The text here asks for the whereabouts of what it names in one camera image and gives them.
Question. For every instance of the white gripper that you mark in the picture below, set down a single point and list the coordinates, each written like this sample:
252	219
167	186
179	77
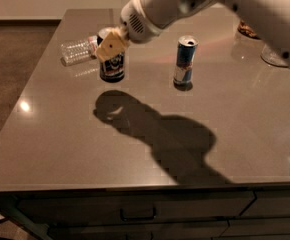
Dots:
135	20

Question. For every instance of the blue pepsi can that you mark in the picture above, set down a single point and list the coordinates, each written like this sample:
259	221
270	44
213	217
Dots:
113	70

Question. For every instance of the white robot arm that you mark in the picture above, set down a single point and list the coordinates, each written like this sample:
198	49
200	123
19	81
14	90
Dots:
270	19

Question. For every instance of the blue silver red bull can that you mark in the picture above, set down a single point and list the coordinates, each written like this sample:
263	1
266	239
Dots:
186	49

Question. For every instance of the clear plastic water bottle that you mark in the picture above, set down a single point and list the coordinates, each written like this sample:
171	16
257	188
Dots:
75	52

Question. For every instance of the glass jar with black lid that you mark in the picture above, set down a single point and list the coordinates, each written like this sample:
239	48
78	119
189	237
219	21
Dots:
247	31

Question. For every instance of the dark right cabinet drawer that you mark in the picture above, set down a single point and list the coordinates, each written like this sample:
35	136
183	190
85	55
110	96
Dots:
269	204

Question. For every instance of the dark cabinet drawer with handle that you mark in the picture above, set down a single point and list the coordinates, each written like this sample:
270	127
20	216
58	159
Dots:
150	208

